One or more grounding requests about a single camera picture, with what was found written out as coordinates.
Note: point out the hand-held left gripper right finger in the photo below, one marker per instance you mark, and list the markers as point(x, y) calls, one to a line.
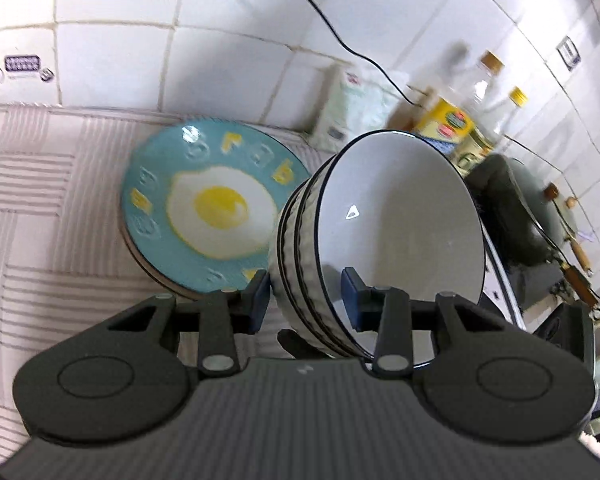
point(349, 295)

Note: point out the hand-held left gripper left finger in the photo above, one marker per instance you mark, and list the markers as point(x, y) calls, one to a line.
point(260, 305)

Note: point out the blue fried egg plate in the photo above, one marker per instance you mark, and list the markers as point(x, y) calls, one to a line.
point(210, 205)

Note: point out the dark wok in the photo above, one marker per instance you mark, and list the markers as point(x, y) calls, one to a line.
point(505, 225)

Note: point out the grey wok lid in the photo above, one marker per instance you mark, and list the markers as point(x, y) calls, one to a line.
point(535, 180)

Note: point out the white packet bag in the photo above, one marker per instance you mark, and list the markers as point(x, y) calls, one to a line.
point(350, 105)

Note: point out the clear bottle yellow cap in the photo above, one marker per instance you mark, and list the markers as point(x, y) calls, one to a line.
point(512, 115)
point(482, 85)

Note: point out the striped table mat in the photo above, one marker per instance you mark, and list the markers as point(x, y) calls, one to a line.
point(55, 185)

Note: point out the white cardboard box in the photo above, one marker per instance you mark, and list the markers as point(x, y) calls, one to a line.
point(22, 85)

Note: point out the wall socket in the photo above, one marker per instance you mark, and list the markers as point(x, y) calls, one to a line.
point(567, 52)

